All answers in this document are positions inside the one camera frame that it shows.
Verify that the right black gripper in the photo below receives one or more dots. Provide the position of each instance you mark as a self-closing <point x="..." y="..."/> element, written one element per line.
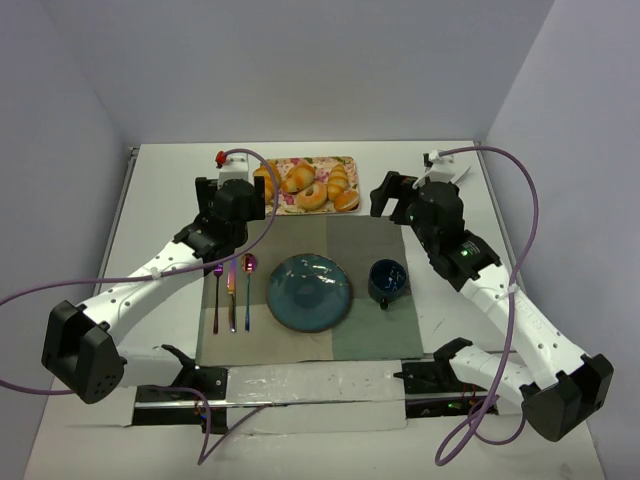
<point x="382" y="195"/>

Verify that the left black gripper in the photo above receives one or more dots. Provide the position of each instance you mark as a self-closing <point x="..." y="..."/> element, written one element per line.
<point x="258" y="197"/>

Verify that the sesame burger bun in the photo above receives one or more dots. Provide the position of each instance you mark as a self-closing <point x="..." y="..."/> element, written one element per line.
<point x="347" y="201"/>

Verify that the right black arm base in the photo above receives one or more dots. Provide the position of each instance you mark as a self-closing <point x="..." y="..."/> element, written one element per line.
<point x="431" y="388"/>

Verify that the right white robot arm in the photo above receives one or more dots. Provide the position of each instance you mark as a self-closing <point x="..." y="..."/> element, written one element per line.
<point x="558" y="385"/>

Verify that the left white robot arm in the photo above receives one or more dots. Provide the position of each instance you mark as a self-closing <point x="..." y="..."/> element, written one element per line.
<point x="82" y="342"/>

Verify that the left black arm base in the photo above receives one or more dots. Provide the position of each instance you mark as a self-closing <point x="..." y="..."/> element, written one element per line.
<point x="173" y="405"/>

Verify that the golden bread roll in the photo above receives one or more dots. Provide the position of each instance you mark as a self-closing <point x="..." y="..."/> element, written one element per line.
<point x="299" y="178"/>

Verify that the left striped croissant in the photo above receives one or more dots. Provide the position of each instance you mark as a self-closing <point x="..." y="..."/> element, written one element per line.
<point x="269" y="186"/>

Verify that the striped croissant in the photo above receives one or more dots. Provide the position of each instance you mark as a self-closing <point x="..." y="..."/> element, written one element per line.
<point x="269" y="186"/>
<point x="337" y="181"/>

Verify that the floral serving tray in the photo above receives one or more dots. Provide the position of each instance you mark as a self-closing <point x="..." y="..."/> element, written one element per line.
<point x="323" y="165"/>

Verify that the right striped croissant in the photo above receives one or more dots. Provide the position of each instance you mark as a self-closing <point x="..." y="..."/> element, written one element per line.
<point x="337" y="181"/>

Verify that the dark blue mug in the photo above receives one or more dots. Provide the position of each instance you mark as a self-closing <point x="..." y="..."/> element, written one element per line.
<point x="387" y="281"/>

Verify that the sugared donut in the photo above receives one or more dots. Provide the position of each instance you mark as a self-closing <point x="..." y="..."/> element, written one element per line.
<point x="313" y="197"/>

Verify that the iridescent spoon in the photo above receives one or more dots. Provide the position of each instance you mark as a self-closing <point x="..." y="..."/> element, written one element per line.
<point x="249" y="265"/>

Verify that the iridescent fork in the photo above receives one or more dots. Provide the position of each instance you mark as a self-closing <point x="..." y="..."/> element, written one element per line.
<point x="218" y="272"/>

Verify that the iridescent knife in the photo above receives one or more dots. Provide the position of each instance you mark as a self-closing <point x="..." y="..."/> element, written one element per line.
<point x="231" y="292"/>

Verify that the grey patchwork placemat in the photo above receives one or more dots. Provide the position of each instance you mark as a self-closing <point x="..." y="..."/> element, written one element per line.
<point x="367" y="333"/>

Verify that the blue ceramic plate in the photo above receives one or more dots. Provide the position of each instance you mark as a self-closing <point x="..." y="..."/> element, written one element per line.
<point x="309" y="293"/>

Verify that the silver tape strip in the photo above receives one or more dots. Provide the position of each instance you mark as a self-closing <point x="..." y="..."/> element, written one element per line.
<point x="313" y="382"/>

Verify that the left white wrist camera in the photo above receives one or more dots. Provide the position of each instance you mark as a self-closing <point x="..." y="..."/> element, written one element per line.
<point x="231" y="167"/>

